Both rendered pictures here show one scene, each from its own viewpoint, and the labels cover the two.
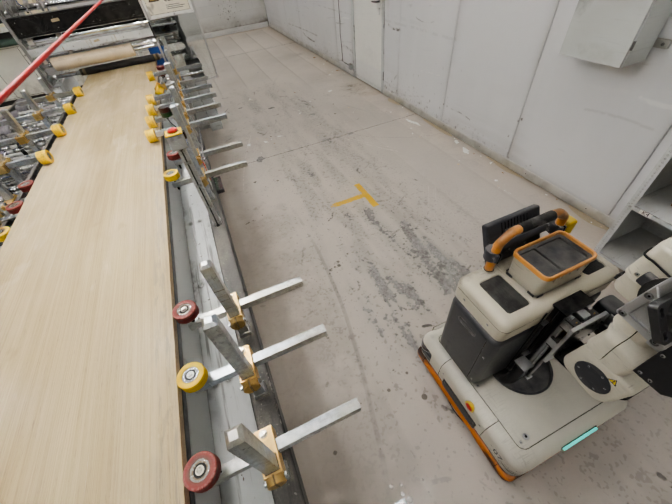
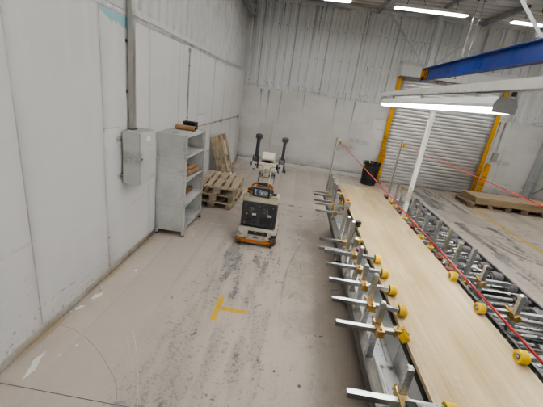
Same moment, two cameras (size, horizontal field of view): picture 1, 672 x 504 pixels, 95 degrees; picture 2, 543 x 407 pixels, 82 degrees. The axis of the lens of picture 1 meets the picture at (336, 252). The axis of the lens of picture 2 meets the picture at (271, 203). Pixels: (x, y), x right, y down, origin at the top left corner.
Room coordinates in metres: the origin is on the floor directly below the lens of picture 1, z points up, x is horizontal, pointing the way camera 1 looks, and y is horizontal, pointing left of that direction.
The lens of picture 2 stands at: (4.86, 1.04, 2.23)
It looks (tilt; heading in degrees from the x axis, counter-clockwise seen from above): 19 degrees down; 201
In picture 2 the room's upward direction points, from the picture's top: 8 degrees clockwise
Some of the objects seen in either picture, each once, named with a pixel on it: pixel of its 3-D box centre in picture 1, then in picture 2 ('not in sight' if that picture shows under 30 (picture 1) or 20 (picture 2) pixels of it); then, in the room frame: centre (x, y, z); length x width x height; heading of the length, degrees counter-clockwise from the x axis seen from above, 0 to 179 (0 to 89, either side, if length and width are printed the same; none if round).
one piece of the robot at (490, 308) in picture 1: (525, 312); (260, 206); (0.63, -0.74, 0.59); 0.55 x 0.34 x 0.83; 108
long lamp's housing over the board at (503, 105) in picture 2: not in sight; (420, 102); (1.73, 1.09, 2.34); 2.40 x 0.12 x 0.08; 18
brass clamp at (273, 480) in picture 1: (270, 456); not in sight; (0.20, 0.25, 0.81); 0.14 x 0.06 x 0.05; 18
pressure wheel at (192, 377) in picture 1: (197, 381); not in sight; (0.40, 0.47, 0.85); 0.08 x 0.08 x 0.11
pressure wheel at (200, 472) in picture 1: (208, 473); not in sight; (0.17, 0.39, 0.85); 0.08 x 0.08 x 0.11
